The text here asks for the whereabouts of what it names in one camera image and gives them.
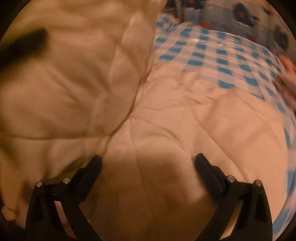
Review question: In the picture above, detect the pink clothes pile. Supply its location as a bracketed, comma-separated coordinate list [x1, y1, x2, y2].
[274, 54, 296, 113]

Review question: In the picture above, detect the blue white checkered plastic sheet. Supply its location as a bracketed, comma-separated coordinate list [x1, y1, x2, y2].
[154, 13, 295, 237]

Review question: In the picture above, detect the whale print blue curtain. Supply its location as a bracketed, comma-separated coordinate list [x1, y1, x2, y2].
[165, 0, 293, 52]

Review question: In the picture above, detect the white quilted padded coat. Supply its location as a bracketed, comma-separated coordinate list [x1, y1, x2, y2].
[1, 1, 287, 240]

